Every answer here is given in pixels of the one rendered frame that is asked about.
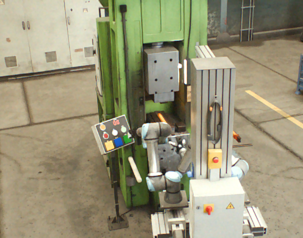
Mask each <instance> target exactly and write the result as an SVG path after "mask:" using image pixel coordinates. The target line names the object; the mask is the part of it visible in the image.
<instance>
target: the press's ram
mask: <svg viewBox="0 0 303 238"><path fill-rule="evenodd" d="M163 44H164V45H163V46H162V47H158V48H153V47H149V43H146V44H143V43H142V47H143V64H144V85H145V89H146V91H147V92H148V94H155V92H156V93H157V94H159V93H166V92H171V90H172V91H173V92H174V91H179V68H181V67H182V65H181V64H179V51H178V50H177V49H175V48H174V47H173V46H172V45H171V44H170V43H169V42H163Z"/></svg>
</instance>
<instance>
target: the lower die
mask: <svg viewBox="0 0 303 238"><path fill-rule="evenodd" d="M158 111H159V110H158ZM159 112H160V113H161V115H162V116H163V118H164V119H165V121H166V123H167V124H168V125H170V127H171V129H172V133H175V130H174V125H172V122H171V121H169V120H170V119H168V118H167V116H166V114H165V112H164V111H159ZM149 114H150V116H151V118H152V119H153V121H154V122H155V123H157V122H162V120H161V119H160V118H159V116H158V114H157V113H156V111H155V112H150V113H149Z"/></svg>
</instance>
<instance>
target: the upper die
mask: <svg viewBox="0 0 303 238"><path fill-rule="evenodd" d="M149 96H150V97H151V99H152V100H153V102H154V103H158V102H168V101H174V92H173V91H172V90H171V92H166V93H156V92H155V94H149Z"/></svg>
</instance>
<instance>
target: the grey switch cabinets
mask: <svg viewBox="0 0 303 238"><path fill-rule="evenodd" d="M99 7H103V6H102V5H101V4H100V2H99V1H98V0H0V81H2V80H10V79H17V78H24V77H34V76H41V75H48V74H55V73H62V72H70V71H77V70H84V69H91V68H95V55H94V54H93V50H94V46H93V45H92V39H93V34H95V33H97V28H96V18H97V17H99V9H98V8H99Z"/></svg>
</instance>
